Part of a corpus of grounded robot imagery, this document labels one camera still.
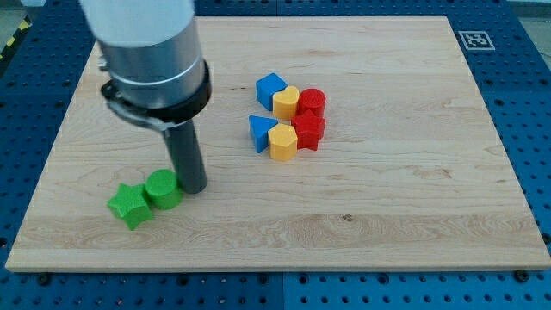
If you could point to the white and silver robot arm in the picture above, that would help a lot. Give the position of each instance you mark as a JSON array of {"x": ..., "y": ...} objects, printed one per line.
[{"x": 152, "y": 52}]

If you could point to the blue triangle block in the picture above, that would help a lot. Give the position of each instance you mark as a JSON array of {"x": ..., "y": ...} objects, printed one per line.
[{"x": 258, "y": 128}]

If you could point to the blue cube block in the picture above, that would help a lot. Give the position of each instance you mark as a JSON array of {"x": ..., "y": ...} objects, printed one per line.
[{"x": 266, "y": 87}]

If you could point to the yellow hexagon block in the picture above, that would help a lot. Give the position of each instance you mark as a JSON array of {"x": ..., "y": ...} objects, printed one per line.
[{"x": 283, "y": 142}]

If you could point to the red star block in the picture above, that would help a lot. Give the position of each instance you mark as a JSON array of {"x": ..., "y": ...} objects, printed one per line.
[{"x": 309, "y": 129}]

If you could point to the yellow heart block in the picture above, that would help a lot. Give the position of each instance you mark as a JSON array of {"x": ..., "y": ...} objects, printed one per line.
[{"x": 285, "y": 103}]

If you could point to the red cylinder block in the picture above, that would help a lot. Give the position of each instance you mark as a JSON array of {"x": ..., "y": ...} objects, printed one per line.
[{"x": 313, "y": 100}]

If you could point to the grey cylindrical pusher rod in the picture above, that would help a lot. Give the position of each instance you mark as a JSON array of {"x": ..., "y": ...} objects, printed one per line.
[{"x": 185, "y": 154}]

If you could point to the green cylinder block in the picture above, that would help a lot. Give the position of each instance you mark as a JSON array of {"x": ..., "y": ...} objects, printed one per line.
[{"x": 163, "y": 189}]

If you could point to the wooden board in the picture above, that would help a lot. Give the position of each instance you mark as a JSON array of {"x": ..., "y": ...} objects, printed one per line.
[{"x": 410, "y": 174}]

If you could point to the green star block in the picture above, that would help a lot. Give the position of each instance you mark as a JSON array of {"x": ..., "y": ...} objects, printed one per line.
[{"x": 131, "y": 205}]

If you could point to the white fiducial marker tag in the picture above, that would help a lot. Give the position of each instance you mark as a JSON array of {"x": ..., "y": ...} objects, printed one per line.
[{"x": 474, "y": 40}]

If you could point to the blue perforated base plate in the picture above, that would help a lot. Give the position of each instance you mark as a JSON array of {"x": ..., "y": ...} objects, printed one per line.
[{"x": 43, "y": 57}]

